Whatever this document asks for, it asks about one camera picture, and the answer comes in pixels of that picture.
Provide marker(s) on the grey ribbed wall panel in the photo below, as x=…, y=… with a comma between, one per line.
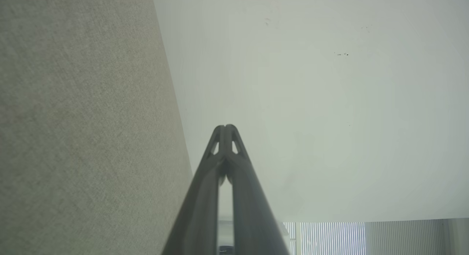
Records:
x=403, y=238

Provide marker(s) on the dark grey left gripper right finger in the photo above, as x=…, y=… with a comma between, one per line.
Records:
x=249, y=203

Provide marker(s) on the white vertical window blinds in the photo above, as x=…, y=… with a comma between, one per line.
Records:
x=329, y=240

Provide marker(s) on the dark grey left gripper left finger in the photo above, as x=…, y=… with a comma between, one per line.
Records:
x=199, y=196

